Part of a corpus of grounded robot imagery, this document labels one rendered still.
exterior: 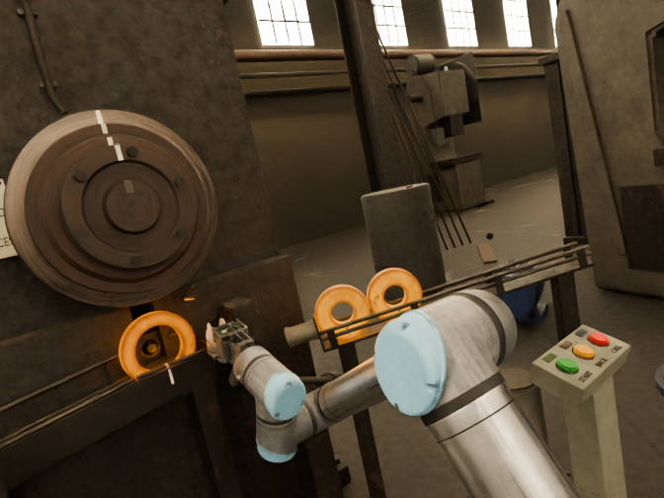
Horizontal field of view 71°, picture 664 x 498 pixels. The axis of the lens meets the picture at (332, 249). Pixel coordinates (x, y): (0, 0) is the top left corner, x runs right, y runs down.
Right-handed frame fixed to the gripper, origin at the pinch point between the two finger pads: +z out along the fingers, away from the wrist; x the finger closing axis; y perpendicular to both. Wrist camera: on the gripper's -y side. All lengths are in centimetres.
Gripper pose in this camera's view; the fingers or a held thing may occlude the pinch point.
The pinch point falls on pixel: (211, 333)
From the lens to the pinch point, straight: 128.6
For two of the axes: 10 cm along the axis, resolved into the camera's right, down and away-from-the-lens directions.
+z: -6.3, -3.0, 7.1
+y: 0.0, -9.2, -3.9
